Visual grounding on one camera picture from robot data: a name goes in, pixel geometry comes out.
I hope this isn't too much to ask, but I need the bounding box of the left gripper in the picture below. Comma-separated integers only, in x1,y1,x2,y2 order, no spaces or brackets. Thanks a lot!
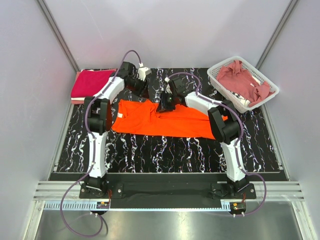
126,76,150,99

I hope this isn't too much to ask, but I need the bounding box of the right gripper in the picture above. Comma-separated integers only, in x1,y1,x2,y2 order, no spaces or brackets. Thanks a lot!
156,91,177,114

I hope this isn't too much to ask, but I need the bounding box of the orange t shirt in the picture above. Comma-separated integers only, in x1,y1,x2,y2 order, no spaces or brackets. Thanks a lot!
112,99,214,140

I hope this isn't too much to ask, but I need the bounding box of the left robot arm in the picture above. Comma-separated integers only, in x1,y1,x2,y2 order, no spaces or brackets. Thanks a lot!
79,61,151,199

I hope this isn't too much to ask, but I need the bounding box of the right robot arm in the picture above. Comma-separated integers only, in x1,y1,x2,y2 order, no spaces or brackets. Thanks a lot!
157,91,249,199

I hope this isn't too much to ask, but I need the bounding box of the folded magenta t shirt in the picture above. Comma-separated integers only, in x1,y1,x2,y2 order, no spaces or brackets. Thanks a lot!
70,69,116,99

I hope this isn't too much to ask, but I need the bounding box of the white plastic basket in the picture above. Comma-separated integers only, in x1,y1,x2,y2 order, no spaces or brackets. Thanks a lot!
207,56,280,113

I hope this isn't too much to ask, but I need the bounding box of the dusty pink t shirt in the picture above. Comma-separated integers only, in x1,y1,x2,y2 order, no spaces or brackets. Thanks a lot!
216,60,273,107

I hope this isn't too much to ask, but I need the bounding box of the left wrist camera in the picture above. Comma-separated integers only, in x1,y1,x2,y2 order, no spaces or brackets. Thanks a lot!
137,66,151,81

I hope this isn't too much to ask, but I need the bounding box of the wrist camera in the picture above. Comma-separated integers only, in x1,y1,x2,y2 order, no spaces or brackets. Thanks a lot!
165,77,188,97
137,66,151,81

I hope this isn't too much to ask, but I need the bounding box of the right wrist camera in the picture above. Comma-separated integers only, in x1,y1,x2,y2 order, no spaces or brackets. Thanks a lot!
165,77,188,97

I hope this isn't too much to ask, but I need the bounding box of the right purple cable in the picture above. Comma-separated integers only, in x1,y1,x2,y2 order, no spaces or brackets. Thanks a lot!
164,71,268,217

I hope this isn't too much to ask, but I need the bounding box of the purple cable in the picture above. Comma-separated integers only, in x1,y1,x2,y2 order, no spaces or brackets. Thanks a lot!
164,71,268,217
58,49,144,237

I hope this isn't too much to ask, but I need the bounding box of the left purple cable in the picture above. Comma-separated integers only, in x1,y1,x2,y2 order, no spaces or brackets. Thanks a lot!
58,49,144,237

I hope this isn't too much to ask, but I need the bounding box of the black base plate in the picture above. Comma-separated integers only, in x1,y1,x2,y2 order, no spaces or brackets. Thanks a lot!
44,173,257,211

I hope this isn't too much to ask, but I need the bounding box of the white cable duct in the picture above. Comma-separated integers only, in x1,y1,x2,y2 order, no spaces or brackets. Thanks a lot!
44,200,231,212

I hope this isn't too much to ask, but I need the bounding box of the aluminium frame rail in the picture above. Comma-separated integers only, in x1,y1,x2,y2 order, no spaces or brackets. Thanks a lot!
33,181,304,201

